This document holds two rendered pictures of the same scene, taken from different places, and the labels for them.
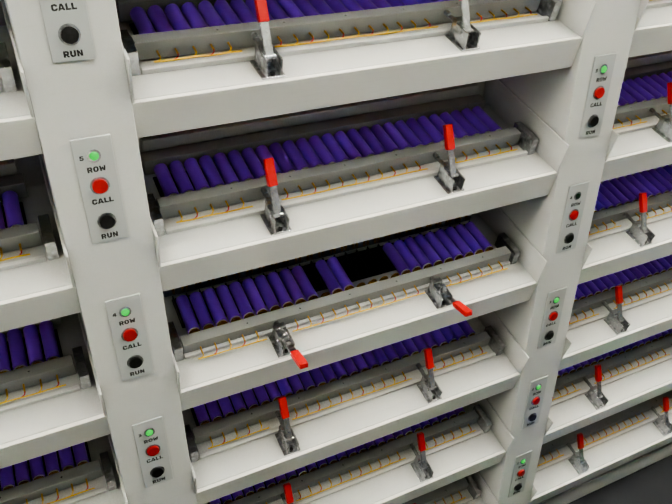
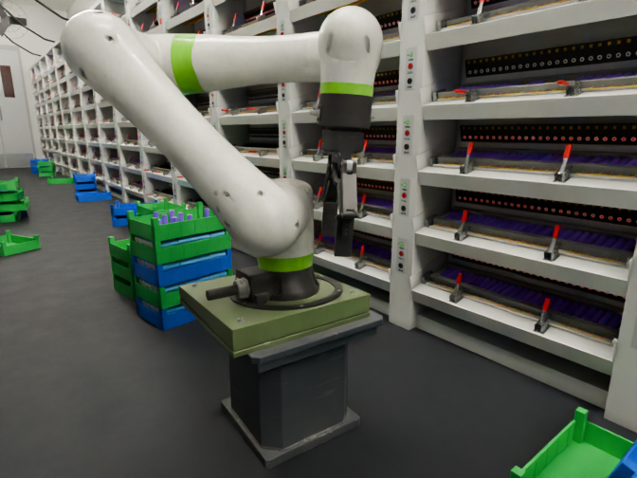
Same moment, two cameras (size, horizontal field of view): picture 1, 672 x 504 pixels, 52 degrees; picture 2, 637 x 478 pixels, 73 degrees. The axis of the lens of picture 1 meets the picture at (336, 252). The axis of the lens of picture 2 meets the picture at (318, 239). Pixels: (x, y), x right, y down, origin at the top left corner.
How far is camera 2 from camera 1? 1.29 m
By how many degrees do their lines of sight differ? 72
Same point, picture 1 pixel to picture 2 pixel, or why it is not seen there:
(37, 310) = (391, 49)
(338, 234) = (500, 27)
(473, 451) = (601, 268)
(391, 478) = (529, 251)
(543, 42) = not seen: outside the picture
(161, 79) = not seen: outside the picture
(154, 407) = (411, 109)
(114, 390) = (402, 94)
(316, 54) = not seen: outside the picture
